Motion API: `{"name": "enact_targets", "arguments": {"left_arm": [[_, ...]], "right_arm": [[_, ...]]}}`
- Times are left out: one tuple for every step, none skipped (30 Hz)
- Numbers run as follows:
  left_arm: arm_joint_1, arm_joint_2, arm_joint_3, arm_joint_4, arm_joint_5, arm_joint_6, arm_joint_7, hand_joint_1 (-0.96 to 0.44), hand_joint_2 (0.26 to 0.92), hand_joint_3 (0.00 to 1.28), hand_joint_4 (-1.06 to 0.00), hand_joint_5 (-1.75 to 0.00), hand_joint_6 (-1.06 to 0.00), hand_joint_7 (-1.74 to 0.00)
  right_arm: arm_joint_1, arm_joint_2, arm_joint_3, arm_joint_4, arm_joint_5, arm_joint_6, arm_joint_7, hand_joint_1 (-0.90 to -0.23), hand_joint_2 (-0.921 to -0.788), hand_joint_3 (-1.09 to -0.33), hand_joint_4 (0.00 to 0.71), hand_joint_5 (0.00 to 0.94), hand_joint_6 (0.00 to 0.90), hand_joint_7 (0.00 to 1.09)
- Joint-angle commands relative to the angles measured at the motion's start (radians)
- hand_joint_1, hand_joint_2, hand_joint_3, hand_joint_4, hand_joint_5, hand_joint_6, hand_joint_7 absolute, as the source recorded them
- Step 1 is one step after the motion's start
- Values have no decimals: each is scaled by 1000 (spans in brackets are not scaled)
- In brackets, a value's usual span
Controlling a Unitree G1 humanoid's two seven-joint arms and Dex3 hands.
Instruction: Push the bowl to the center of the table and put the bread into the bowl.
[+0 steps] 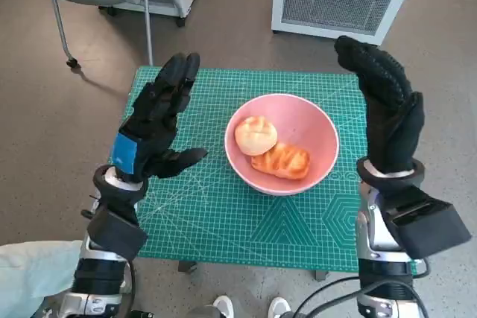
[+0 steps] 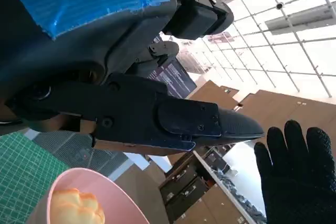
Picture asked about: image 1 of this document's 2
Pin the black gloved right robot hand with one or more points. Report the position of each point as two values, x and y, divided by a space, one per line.
391 120

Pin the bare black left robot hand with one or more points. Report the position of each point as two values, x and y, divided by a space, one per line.
153 120

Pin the pink bowl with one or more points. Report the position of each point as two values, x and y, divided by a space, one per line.
309 128

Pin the round pale toy bread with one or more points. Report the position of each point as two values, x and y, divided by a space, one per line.
255 135

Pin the oblong orange toy bread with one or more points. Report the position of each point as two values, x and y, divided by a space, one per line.
290 163

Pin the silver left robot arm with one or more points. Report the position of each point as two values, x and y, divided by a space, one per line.
97 277

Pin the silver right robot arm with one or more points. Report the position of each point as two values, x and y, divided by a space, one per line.
380 269

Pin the thin metal pole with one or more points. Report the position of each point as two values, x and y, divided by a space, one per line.
148 16

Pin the green cutting mat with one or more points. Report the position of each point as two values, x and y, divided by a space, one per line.
223 228

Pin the small black device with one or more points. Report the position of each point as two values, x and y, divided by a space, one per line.
141 313

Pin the person's leg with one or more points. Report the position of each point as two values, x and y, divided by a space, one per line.
33 273

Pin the white shoe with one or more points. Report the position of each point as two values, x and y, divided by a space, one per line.
279 307
223 307

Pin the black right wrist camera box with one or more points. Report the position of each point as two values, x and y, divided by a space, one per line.
432 225

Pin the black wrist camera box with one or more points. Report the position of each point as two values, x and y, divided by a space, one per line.
432 225
115 234

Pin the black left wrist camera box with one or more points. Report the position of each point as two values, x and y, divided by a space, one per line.
115 234

